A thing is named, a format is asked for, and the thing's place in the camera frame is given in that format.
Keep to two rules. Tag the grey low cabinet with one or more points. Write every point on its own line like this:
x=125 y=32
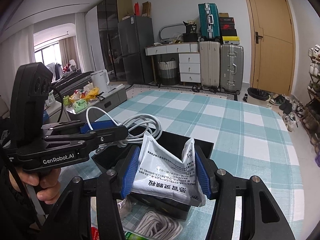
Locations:
x=107 y=101

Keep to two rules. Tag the wooden shoe rack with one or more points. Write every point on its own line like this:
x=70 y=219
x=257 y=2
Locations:
x=310 y=120

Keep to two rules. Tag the striped white rope bag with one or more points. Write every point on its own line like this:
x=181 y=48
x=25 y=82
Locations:
x=147 y=222

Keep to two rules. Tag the beige suitcase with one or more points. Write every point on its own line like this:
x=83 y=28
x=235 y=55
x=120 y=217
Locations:
x=210 y=63

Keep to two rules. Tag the teal suitcase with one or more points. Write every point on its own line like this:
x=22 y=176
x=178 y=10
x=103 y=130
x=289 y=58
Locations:
x=209 y=21

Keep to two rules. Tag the woven laundry basket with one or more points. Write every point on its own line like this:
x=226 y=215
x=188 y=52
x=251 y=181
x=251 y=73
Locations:
x=168 y=71

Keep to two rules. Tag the wooden door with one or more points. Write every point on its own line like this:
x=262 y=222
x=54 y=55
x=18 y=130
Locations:
x=273 y=45

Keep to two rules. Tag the black trash bin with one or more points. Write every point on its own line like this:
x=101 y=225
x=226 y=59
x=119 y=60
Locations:
x=258 y=97

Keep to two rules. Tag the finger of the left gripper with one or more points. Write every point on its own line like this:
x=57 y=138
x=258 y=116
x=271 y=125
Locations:
x=102 y=136
x=97 y=126

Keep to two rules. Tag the black cardboard box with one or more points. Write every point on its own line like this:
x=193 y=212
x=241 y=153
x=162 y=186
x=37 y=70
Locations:
x=112 y=158

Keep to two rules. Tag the purple bag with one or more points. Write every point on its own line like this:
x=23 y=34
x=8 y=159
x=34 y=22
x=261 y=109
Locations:
x=317 y=160

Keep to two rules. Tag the white medicine sachet bag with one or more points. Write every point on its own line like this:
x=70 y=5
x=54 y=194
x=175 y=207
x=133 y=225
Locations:
x=161 y=174

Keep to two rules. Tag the white drawer desk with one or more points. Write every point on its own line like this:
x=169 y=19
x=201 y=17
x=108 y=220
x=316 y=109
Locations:
x=187 y=56

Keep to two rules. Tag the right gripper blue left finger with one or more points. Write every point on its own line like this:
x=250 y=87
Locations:
x=128 y=171

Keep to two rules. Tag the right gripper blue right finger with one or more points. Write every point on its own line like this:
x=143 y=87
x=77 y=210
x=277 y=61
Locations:
x=203 y=172

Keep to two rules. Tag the teal checkered tablecloth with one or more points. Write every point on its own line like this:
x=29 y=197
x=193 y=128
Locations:
x=248 y=140

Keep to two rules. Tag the dark grey refrigerator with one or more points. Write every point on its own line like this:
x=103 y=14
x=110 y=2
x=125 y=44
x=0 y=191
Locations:
x=136 y=33

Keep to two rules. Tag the white electric kettle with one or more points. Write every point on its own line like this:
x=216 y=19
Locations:
x=101 y=80

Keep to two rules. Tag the silver suitcase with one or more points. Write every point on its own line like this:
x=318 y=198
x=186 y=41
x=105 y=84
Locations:
x=231 y=68

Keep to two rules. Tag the person's left hand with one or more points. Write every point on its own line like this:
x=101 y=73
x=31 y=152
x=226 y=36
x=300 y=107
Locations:
x=50 y=184

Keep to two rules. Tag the stacked shoe boxes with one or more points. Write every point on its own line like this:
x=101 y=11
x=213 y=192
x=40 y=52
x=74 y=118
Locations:
x=227 y=29

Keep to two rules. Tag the green white medicine bag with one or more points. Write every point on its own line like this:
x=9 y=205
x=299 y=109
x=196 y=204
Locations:
x=133 y=236

